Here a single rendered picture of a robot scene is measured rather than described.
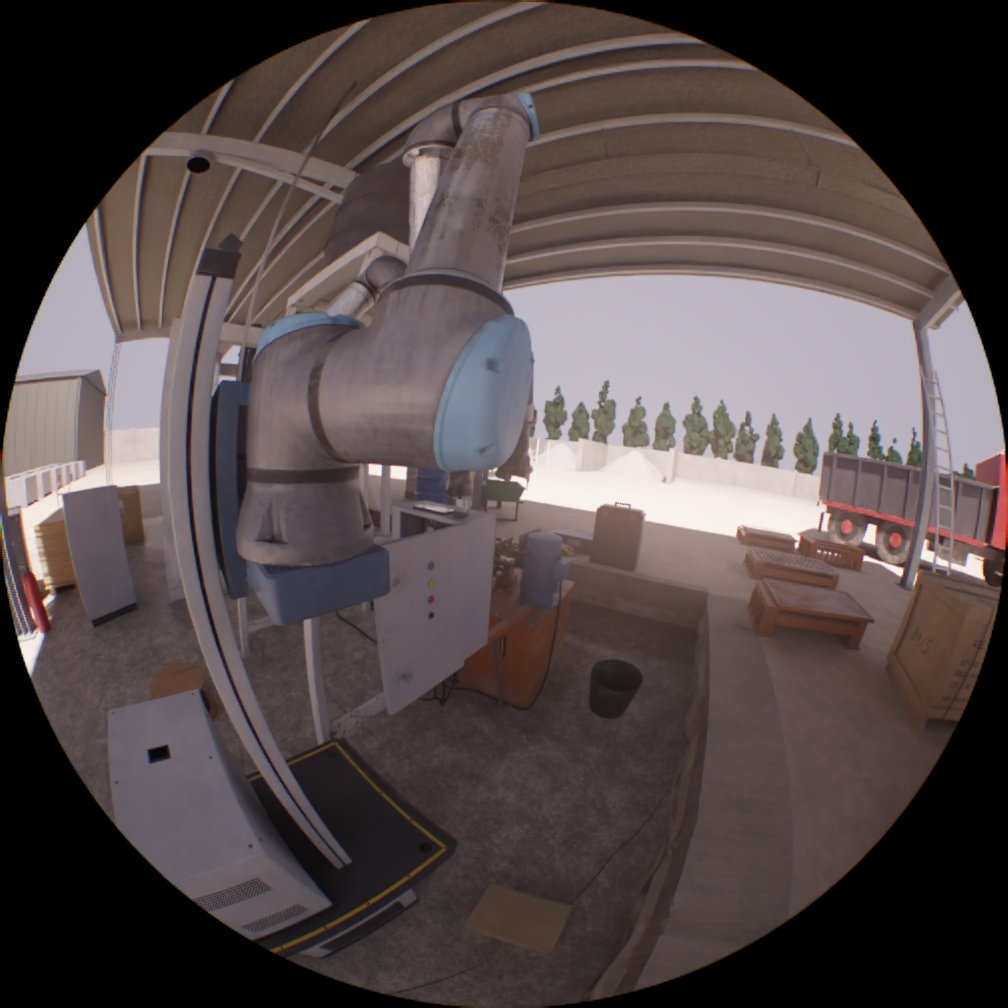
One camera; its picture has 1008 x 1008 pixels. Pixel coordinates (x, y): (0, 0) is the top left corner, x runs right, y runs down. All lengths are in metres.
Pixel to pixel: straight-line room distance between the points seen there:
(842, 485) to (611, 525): 6.34
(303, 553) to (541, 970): 1.50
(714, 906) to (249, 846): 1.24
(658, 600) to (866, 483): 6.32
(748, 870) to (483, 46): 5.23
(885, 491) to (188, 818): 9.07
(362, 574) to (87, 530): 3.38
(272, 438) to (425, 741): 1.76
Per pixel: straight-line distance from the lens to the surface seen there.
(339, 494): 0.38
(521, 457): 0.79
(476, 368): 0.25
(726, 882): 1.42
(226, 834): 0.83
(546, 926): 1.41
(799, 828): 1.69
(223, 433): 0.48
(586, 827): 1.72
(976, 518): 8.95
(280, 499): 0.37
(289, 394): 0.35
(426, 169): 0.72
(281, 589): 0.36
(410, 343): 0.28
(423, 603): 1.06
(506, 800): 1.74
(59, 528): 4.79
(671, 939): 1.30
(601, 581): 3.45
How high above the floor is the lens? 1.52
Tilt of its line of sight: 10 degrees down
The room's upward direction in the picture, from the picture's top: 5 degrees clockwise
